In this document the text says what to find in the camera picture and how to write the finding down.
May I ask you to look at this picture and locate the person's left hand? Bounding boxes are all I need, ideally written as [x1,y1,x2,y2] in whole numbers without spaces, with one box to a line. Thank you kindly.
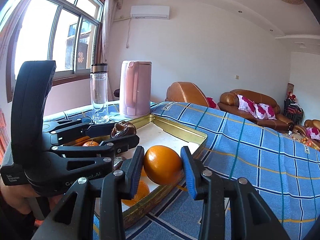
[0,179,63,215]

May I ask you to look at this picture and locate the pink electric kettle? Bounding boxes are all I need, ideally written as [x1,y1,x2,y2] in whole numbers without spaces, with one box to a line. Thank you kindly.
[119,61,152,119]

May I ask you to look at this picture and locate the brown leather three-seat sofa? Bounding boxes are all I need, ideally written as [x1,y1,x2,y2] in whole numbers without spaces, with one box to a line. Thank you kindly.
[218,89,293,132]

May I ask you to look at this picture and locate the brown leather armchair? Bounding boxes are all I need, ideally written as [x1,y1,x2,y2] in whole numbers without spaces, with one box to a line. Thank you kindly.
[166,82,209,107]
[293,119,320,151]

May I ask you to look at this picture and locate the brown dried mangosteen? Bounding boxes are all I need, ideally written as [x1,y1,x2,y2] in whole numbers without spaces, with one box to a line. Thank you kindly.
[113,156,126,171]

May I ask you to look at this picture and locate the brown leather armchair right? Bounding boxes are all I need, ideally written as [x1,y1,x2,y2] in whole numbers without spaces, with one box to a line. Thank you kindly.
[293,119,320,151]

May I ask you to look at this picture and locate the coffee table with fruits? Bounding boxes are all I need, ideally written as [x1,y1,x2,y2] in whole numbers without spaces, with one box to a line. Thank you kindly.
[289,132,319,151]

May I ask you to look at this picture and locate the dark mangosteen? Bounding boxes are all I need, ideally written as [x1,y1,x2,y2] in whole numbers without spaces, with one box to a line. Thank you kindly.
[110,121,136,138]

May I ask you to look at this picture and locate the white air conditioner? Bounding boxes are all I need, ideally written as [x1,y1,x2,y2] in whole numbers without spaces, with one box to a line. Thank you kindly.
[130,5,170,20]

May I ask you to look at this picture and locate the gold metal tin tray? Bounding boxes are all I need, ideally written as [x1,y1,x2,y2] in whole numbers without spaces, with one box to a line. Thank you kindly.
[60,113,208,229]

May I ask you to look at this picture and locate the pink cushion on armchair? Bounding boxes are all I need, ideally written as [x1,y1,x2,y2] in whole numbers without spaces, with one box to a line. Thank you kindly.
[306,127,320,141]

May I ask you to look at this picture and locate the red cushion on armchair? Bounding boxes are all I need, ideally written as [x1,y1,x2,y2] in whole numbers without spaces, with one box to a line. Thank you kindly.
[206,97,220,110]

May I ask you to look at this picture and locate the pink floral cushion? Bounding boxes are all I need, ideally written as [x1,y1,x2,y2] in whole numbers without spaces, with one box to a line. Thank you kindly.
[237,95,255,116]
[254,103,276,120]

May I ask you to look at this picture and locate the pink curtain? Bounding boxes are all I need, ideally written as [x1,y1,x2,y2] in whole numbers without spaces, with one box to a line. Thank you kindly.
[100,0,123,101]

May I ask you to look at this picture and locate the small orange tangerine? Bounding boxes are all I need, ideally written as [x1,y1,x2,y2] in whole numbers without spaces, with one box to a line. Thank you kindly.
[143,145,182,185]

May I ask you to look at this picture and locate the pink floral cushion left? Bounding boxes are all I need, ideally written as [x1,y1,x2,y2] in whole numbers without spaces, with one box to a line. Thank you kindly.
[237,95,255,116]

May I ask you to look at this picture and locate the stacked chairs with clothes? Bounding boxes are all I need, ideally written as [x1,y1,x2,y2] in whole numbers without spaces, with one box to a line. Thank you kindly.
[284,83,304,125]

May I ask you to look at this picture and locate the window with frame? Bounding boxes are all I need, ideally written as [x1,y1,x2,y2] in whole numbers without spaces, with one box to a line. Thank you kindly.
[5,0,104,102]

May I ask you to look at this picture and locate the brown leather armchair left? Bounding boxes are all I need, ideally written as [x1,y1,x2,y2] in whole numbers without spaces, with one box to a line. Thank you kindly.
[166,82,209,107]

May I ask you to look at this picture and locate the large orange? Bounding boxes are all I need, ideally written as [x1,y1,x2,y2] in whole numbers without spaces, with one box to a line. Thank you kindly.
[64,136,91,146]

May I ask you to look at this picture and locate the clear glass water bottle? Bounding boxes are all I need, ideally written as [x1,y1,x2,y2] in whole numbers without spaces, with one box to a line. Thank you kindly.
[90,63,109,124]

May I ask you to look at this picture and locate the pink floral cushion right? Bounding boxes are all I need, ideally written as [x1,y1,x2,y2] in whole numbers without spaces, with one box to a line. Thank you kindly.
[254,103,276,120]

